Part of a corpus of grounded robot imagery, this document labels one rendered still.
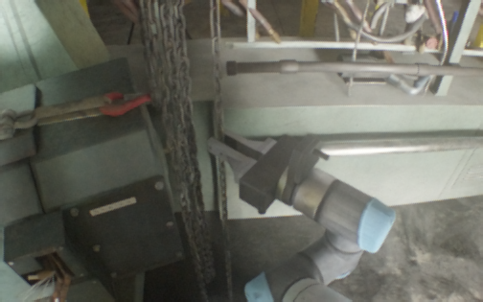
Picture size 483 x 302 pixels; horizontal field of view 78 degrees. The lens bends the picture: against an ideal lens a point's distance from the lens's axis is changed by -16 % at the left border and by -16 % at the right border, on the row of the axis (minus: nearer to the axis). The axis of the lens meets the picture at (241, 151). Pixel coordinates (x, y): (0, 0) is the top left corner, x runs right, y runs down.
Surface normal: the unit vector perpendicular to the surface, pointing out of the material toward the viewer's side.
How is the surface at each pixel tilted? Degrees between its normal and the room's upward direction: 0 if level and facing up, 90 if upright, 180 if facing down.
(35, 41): 90
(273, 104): 0
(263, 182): 0
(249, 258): 0
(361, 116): 90
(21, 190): 45
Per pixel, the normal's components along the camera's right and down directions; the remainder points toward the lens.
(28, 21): 0.07, 0.70
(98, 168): 0.29, -0.04
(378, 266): 0.00, -0.71
